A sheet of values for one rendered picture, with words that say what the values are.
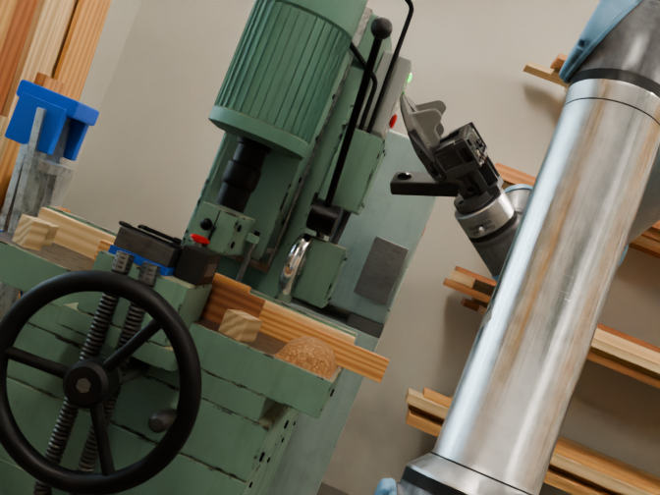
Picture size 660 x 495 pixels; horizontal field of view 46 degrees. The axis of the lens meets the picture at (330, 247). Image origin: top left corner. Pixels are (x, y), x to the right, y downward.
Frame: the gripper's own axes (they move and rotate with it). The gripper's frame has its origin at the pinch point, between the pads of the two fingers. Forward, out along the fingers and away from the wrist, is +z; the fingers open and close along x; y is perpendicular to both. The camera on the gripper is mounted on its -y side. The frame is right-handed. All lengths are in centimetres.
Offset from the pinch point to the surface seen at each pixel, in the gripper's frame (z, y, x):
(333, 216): -13.0, -24.2, -2.1
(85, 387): 0, -32, 55
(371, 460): -169, -159, -120
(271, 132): 8.0, -17.9, 8.2
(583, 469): -185, -64, -106
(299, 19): 19.5, -8.2, -2.4
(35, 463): -4, -42, 61
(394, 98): -5.7, -14.4, -30.8
